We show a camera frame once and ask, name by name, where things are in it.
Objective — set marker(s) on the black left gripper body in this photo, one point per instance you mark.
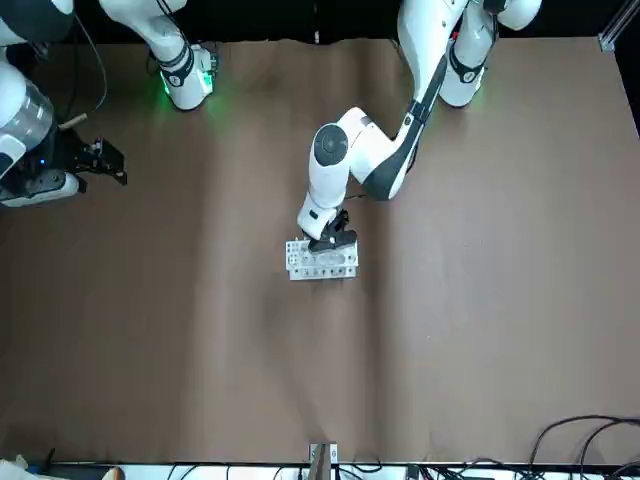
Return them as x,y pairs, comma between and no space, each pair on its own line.
337,224

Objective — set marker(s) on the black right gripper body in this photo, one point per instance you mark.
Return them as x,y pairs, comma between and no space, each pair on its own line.
55,150

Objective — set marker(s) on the white test tube rack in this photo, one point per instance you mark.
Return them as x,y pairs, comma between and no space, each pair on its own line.
320,272

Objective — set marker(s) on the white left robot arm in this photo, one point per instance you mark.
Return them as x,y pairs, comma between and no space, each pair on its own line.
330,175

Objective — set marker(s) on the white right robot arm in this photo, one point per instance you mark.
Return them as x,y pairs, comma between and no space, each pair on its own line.
180,60

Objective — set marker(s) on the small white clip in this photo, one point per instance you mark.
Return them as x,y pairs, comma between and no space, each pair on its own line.
316,37

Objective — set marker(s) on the tan rounded object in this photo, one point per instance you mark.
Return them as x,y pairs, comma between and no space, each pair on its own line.
114,474

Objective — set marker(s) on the white crumpled cloth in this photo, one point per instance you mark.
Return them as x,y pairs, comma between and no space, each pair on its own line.
15,467

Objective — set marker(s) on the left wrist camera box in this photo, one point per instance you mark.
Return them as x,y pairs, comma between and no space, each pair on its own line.
332,241

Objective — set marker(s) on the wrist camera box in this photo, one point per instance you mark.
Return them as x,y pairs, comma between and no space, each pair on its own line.
332,241
70,192

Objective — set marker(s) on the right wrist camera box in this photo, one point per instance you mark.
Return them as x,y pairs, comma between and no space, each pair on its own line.
70,192

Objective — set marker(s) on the wooden post with metal bracket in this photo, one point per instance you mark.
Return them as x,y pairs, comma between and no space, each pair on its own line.
322,465

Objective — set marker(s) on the silver aluminium frame bar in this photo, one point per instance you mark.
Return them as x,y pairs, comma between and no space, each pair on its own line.
612,30

